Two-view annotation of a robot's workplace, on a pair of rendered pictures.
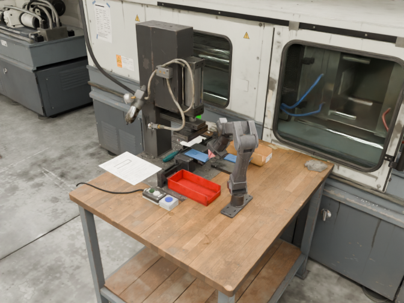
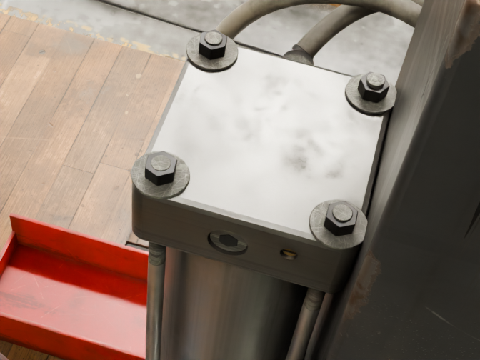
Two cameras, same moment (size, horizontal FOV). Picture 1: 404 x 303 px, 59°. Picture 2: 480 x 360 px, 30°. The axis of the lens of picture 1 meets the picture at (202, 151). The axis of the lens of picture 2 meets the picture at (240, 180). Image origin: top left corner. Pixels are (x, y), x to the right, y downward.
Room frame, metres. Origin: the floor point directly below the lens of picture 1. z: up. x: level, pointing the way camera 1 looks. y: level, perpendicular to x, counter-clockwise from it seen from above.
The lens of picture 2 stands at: (1.96, -0.06, 1.78)
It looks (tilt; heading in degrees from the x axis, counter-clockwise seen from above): 53 degrees down; 152
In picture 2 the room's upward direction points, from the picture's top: 9 degrees clockwise
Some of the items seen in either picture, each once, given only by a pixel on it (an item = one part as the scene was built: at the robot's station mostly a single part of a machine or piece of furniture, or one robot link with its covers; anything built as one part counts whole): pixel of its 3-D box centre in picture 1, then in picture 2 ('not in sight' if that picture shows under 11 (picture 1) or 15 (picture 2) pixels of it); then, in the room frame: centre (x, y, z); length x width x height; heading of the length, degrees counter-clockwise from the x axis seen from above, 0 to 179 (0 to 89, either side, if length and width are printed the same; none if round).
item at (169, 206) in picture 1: (169, 204); not in sight; (1.38, 0.16, 0.90); 0.07 x 0.07 x 0.06; 54
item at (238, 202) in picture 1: (237, 198); not in sight; (1.39, -0.18, 0.94); 0.20 x 0.07 x 0.08; 144
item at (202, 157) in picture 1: (199, 153); not in sight; (1.71, 0.01, 1.00); 0.15 x 0.07 x 0.03; 54
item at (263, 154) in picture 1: (248, 151); not in sight; (1.87, -0.28, 0.93); 0.25 x 0.13 x 0.08; 54
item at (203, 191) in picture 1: (193, 186); (100, 303); (1.50, 0.04, 0.93); 0.25 x 0.12 x 0.06; 54
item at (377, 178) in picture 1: (331, 110); not in sight; (1.84, -0.71, 1.21); 0.86 x 0.10 x 0.79; 51
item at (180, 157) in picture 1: (192, 153); not in sight; (1.76, 0.05, 0.98); 0.20 x 0.10 x 0.01; 144
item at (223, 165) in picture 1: (231, 164); not in sight; (1.75, -0.17, 0.91); 0.17 x 0.16 x 0.02; 144
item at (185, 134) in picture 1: (180, 110); not in sight; (1.78, 0.12, 1.22); 0.26 x 0.18 x 0.30; 54
